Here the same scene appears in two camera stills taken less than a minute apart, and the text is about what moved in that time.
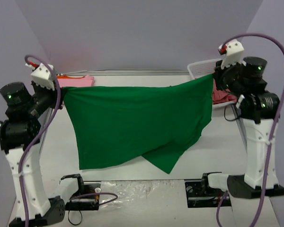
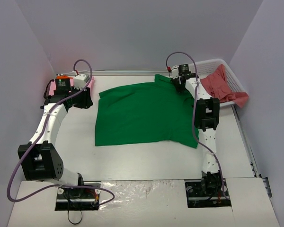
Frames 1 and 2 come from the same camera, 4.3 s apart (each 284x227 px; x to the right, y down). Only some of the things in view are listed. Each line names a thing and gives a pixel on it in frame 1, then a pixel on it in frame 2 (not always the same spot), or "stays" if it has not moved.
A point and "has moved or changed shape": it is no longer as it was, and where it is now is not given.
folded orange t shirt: (66, 76) stays
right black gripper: (218, 77) to (178, 83)
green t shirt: (112, 124) has moved or changed shape
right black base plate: (199, 194) stays
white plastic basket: (203, 68) stays
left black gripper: (56, 95) to (84, 99)
